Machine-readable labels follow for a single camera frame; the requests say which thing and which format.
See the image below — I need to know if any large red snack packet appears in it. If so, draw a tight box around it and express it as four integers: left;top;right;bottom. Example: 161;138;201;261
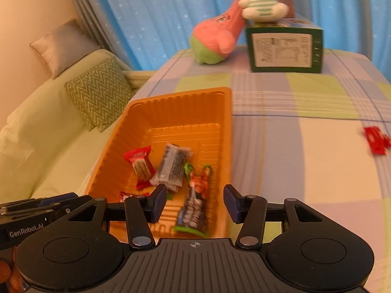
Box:
364;126;390;155

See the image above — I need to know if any left hand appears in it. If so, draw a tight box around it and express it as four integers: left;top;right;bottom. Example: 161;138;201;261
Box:
0;247;24;293

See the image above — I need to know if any small red foil candy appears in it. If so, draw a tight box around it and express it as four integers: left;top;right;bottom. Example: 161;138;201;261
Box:
119;192;150;202

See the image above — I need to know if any red wrapped cookie snack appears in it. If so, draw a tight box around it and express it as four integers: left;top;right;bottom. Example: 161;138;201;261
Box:
124;146;156;190

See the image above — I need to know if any dark blue chocolate wrapper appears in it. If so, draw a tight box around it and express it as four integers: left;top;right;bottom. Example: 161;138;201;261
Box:
174;187;208;237

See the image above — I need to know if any green orange candy wrapper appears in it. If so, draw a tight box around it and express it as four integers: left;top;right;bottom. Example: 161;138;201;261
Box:
184;163;212;200

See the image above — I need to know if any clear black sesame snack pack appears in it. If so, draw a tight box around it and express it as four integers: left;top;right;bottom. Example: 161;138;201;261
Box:
151;144;192;192

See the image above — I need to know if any light green sofa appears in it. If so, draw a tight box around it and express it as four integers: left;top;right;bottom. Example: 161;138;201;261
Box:
0;48;156;205

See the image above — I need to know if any orange plastic tray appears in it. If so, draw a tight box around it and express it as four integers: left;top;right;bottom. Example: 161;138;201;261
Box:
86;87;231;239

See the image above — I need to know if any green zigzag cushion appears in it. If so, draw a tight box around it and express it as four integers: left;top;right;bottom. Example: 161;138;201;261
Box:
64;58;134;132

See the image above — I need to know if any green cardboard box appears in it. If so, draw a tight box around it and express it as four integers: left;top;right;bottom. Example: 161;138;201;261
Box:
245;15;323;73

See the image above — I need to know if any pink green star plush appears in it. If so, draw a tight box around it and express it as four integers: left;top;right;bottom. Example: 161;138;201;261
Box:
190;0;246;65

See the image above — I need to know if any grey satin cushion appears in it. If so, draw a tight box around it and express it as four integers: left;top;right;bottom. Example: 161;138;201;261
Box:
30;19;101;79

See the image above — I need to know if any blue star curtain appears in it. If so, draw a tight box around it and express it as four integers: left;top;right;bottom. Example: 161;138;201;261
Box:
87;0;391;84

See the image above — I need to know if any grey curtain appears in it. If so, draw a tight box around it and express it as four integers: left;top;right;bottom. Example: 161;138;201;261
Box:
72;0;141;70

